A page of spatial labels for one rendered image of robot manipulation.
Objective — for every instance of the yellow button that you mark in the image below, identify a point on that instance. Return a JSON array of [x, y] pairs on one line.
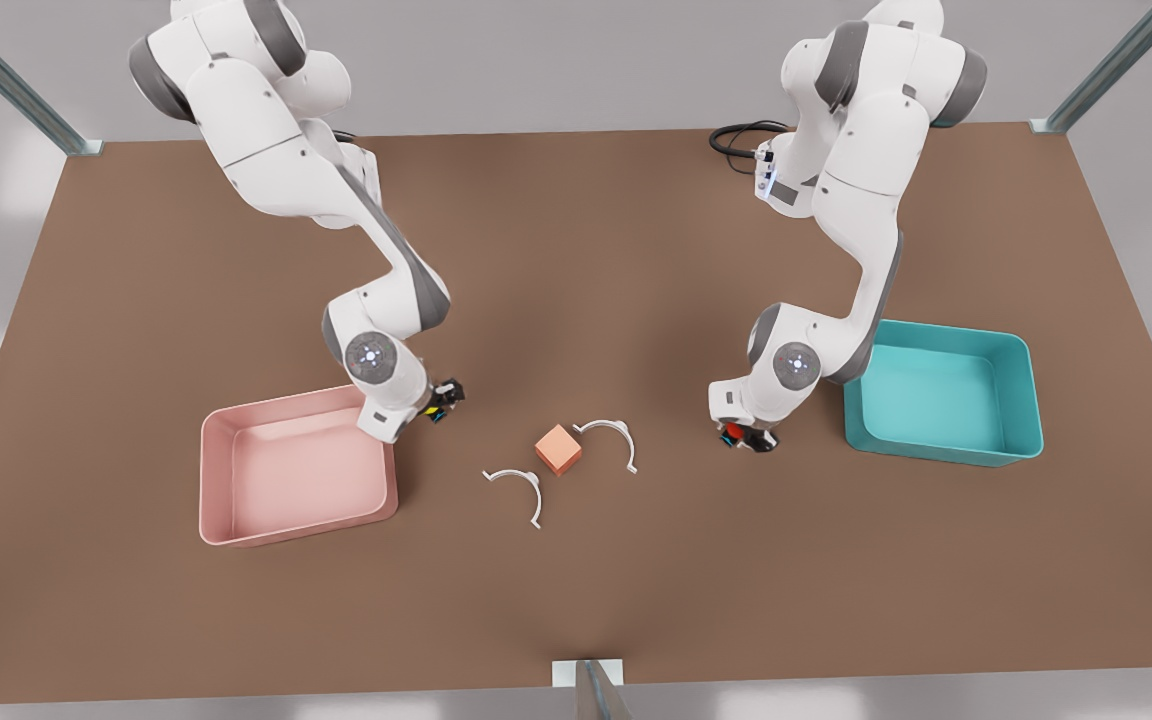
[[434, 412]]

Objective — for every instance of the red button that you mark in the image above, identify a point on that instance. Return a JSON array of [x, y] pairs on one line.
[[733, 434]]

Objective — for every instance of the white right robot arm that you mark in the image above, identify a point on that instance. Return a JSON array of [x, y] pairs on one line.
[[266, 150]]

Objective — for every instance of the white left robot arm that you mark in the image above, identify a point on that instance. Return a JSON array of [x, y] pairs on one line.
[[866, 170]]

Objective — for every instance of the pink storage box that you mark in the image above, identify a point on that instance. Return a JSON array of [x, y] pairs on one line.
[[296, 480]]

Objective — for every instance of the blue storage box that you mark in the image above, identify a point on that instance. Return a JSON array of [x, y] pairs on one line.
[[946, 395]]

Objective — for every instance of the orange cube block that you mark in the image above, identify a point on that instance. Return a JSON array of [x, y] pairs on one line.
[[558, 450]]

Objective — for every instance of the white curved bracket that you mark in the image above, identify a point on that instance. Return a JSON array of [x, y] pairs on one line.
[[616, 432], [526, 482]]

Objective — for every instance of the silver frame post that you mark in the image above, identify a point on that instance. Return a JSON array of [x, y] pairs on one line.
[[593, 690], [1106, 70], [6, 80]]

